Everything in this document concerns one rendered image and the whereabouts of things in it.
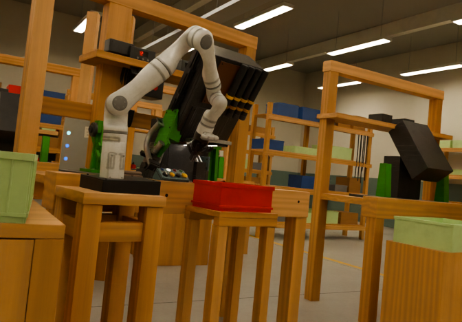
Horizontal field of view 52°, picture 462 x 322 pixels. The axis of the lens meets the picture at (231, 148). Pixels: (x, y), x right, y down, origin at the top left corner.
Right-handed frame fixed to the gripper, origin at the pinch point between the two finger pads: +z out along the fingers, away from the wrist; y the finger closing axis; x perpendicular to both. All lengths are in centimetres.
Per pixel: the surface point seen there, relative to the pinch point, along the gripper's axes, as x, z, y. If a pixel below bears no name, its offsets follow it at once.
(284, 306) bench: 34, 73, -77
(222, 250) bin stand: 46.8, 15.3, -0.2
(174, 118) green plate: -31.6, -3.3, -1.3
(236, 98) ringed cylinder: -25.5, -24.0, -27.9
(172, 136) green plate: -27.6, 5.2, -2.2
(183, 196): 8.9, 16.5, 2.3
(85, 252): 49, 13, 59
